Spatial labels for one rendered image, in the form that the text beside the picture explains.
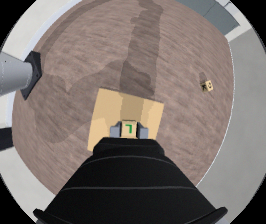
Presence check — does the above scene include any tan flat mat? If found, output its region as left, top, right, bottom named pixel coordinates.
left=87, top=88, right=164, bottom=151

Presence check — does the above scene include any small tan block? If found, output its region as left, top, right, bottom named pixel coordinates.
left=200, top=80, right=213, bottom=92
left=121, top=119, right=137, bottom=136

